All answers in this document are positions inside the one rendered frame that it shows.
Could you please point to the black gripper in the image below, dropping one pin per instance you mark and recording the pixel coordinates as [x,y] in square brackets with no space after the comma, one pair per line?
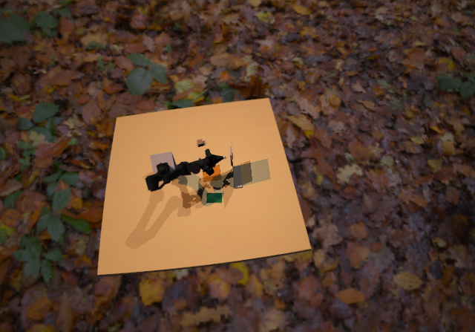
[210,159]

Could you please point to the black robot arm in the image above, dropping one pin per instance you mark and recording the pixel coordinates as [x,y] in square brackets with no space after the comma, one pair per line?
[184,168]

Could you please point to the green flat square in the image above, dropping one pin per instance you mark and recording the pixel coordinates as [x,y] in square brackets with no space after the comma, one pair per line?
[213,197]

